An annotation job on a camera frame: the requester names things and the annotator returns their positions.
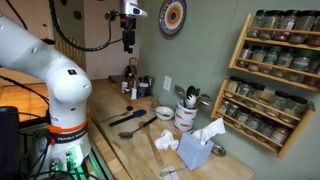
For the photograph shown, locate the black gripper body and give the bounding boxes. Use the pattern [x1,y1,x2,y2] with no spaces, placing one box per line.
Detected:
[119,15,137,44]

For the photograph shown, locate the white tissue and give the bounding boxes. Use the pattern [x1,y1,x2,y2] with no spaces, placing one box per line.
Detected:
[190,117,227,146]
[153,128,180,152]

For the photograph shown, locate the white tissue in box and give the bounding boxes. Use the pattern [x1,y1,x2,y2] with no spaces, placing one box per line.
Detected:
[190,117,227,146]

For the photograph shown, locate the blue tissue box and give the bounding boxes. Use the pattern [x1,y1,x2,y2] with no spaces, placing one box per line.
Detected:
[176,130,215,172]

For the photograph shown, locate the wooden chair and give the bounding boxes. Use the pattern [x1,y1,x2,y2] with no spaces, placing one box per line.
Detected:
[128,57,139,76]
[54,34,83,66]

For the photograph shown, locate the wooden condiment tray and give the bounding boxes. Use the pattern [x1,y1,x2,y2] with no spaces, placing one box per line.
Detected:
[108,74,154,104]

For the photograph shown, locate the white cap sauce bottle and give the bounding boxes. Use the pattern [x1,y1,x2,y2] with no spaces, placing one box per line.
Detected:
[120,81,129,94]

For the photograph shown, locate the black grinder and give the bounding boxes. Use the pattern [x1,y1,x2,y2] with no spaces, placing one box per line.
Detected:
[144,75,155,96]

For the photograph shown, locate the metal lidded canister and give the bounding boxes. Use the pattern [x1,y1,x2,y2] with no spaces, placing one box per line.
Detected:
[137,82,150,99]

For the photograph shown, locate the large metal spoon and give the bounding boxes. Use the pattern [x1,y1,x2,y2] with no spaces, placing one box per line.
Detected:
[196,94,214,109]
[174,84,187,108]

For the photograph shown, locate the small metal spoon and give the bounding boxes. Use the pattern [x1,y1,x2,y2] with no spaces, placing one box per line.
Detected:
[149,109,171,118]

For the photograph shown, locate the long metal fork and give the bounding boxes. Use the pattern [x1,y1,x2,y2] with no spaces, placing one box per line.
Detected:
[99,110,130,123]

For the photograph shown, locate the black serving spoon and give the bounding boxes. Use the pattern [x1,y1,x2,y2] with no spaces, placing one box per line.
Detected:
[185,85,198,100]

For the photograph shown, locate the small white bowl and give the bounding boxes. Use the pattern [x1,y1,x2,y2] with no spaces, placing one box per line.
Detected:
[154,105,175,121]

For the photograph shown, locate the white slotted spoon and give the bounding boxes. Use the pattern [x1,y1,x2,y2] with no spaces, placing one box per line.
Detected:
[185,94,198,109]

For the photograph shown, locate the white orange-striped utensil crock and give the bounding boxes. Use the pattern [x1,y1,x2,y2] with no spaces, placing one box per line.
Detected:
[173,99,199,133]

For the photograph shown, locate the long wooden spoon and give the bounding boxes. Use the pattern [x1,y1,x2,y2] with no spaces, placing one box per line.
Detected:
[139,121,165,167]

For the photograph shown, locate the wooden spice rack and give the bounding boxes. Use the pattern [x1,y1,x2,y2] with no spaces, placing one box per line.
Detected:
[209,78,316,160]
[228,13,320,93]

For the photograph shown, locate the glass spice jar black lid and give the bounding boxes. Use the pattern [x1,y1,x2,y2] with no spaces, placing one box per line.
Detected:
[219,99,232,115]
[279,95,309,124]
[272,48,295,78]
[244,112,265,132]
[248,9,268,38]
[234,107,252,125]
[274,9,299,43]
[245,82,266,108]
[307,16,320,47]
[269,125,290,145]
[239,44,254,69]
[235,79,253,103]
[257,119,276,138]
[266,90,290,118]
[225,75,243,98]
[304,54,320,88]
[260,9,284,41]
[225,102,240,120]
[248,45,269,72]
[289,10,320,44]

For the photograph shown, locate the white paper sheet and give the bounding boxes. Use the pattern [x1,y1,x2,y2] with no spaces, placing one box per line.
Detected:
[162,165,181,180]

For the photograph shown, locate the small metal dish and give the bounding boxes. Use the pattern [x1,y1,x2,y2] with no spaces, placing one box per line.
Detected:
[210,144,228,158]

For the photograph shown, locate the glass spice jar green lid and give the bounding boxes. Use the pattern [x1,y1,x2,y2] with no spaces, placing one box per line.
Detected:
[288,49,313,83]
[260,45,282,74]

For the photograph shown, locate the black box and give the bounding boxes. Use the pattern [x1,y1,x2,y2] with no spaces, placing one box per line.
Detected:
[0,106,21,178]

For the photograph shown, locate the colourful decorative wall plate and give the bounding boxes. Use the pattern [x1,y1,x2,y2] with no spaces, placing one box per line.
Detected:
[158,0,187,37]

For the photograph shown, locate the white wall outlet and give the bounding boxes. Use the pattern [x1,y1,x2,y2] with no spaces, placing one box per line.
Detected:
[162,75,173,93]

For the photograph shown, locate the black ribbed cable conduit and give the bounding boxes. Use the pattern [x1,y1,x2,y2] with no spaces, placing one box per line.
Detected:
[48,0,124,53]

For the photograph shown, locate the blue spatula black handle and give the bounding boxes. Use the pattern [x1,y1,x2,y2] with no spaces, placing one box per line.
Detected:
[108,108,148,128]

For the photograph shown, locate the metal spoon black handle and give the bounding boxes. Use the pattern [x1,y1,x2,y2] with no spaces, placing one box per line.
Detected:
[117,116,158,140]

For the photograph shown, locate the aluminium mounting frame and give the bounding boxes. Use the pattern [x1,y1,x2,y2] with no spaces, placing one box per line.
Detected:
[86,143,116,180]

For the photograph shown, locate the black base cables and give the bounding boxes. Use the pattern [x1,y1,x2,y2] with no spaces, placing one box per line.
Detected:
[18,128,54,180]

